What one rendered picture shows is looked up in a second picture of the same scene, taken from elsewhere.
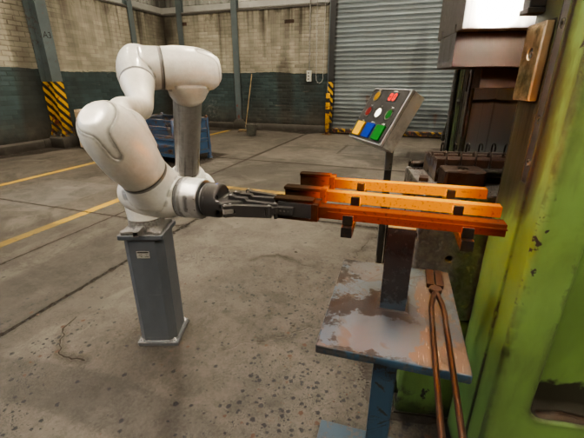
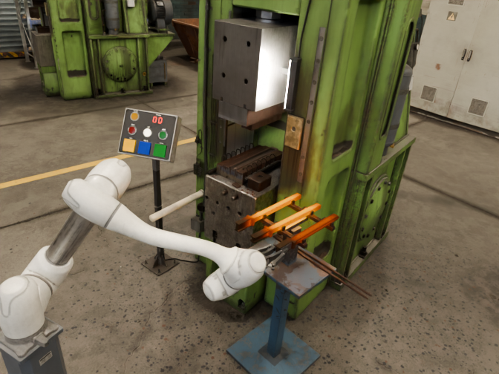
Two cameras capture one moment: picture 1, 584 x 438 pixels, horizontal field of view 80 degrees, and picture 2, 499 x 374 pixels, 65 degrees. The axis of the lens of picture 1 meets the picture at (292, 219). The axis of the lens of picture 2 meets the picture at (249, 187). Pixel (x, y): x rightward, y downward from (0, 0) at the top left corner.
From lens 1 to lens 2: 1.50 m
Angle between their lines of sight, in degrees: 57
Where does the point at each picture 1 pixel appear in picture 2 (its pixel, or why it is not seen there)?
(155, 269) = (57, 362)
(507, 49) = (263, 112)
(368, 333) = (302, 278)
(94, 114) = (259, 261)
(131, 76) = (125, 215)
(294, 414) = (210, 361)
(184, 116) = not seen: hidden behind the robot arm
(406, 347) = (315, 274)
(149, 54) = (109, 188)
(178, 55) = (120, 176)
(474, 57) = (253, 119)
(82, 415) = not seen: outside the picture
